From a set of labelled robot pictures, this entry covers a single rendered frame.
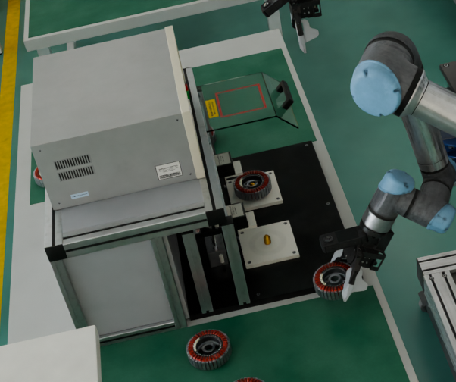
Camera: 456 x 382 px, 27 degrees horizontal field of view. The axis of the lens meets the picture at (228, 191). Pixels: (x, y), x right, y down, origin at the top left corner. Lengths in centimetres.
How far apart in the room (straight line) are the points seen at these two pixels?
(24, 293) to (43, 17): 169
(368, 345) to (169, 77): 83
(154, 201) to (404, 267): 153
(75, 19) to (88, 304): 187
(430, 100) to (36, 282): 129
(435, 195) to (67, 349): 96
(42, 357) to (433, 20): 359
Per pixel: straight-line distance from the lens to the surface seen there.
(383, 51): 212
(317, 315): 249
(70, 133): 230
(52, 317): 268
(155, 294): 245
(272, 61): 349
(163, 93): 236
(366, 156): 420
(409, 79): 208
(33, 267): 286
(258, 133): 313
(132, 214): 233
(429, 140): 233
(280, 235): 268
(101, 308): 247
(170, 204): 233
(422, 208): 231
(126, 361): 249
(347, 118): 444
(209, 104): 274
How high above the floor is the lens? 256
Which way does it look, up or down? 38 degrees down
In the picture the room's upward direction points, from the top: 12 degrees counter-clockwise
